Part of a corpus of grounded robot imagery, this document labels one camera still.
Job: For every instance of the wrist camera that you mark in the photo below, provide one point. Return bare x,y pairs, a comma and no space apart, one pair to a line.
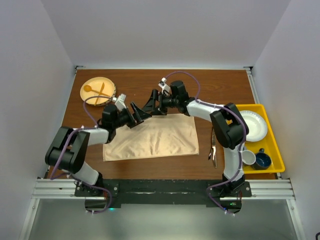
119,102
163,85

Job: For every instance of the wooden spoon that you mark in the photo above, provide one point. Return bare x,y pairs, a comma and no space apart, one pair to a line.
88,88

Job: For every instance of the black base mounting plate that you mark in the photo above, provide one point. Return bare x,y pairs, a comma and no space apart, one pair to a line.
176,192

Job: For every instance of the white paper plate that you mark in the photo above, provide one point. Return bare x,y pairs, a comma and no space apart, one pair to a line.
257,126

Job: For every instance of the aluminium frame rail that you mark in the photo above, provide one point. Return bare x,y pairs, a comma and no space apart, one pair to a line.
276,189

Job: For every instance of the round bamboo plate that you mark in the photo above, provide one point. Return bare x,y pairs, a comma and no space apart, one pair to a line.
95,83

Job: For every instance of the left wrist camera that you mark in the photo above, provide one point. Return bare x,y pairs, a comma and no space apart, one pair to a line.
119,102

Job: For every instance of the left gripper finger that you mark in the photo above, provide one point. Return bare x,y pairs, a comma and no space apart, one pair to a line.
138,113
132,122

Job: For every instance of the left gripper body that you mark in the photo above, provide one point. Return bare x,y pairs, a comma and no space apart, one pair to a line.
124,118

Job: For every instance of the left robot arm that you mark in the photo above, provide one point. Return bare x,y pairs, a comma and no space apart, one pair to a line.
68,149

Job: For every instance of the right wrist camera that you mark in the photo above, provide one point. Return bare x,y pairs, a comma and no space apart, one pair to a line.
163,85

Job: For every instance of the yellow plastic bin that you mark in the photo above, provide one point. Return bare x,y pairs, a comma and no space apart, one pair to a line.
268,143

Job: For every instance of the wooden knife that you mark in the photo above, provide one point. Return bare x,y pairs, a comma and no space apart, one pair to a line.
100,93

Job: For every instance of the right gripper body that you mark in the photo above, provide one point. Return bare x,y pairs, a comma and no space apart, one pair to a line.
165,102

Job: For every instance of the white mug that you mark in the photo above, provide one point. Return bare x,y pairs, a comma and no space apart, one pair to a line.
248,157

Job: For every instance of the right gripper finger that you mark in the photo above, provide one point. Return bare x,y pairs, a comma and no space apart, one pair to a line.
158,111
151,105

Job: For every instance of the dark blue mug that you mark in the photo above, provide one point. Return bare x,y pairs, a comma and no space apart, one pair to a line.
262,160

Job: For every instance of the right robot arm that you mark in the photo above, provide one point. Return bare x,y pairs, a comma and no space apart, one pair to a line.
228,125

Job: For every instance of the beige cloth napkin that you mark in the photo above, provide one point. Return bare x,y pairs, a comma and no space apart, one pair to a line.
159,136

